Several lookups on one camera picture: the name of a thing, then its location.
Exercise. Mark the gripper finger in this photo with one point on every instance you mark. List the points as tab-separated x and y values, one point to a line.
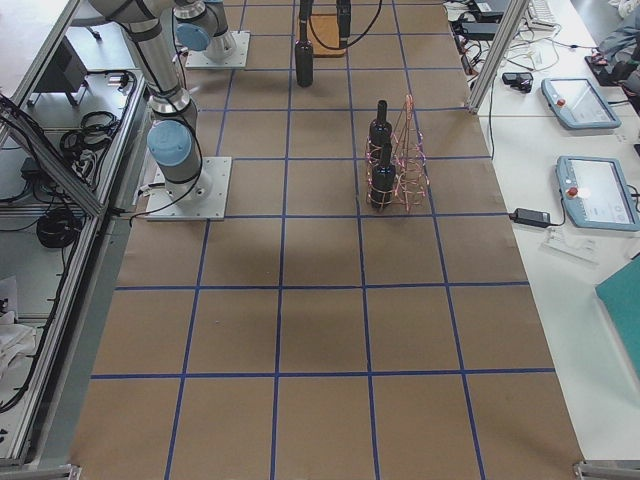
303	15
343	22

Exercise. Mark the dark wine bottle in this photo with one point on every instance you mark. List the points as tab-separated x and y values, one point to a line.
380	129
383	177
304	58

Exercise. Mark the wooden tray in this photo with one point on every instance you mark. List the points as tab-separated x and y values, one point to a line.
324	36

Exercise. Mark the black power adapter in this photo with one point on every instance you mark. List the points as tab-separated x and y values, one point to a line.
479	31

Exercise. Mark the teach pendant far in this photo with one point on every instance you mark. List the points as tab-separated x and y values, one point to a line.
578	104

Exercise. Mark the teach pendant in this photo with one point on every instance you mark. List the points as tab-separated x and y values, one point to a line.
578	104
595	193

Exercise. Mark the black power brick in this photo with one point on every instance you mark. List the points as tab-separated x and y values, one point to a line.
534	218

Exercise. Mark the teach pendant near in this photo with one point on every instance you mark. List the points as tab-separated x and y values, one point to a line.
595	193

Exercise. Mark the teal box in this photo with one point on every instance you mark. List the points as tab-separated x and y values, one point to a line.
620	295

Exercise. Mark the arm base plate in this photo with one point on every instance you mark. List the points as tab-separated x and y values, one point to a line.
228	51
201	200

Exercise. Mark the copper wire bottle basket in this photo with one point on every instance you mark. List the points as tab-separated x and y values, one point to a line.
411	182

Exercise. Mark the aluminium frame rail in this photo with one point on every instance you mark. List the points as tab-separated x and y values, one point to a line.
502	39

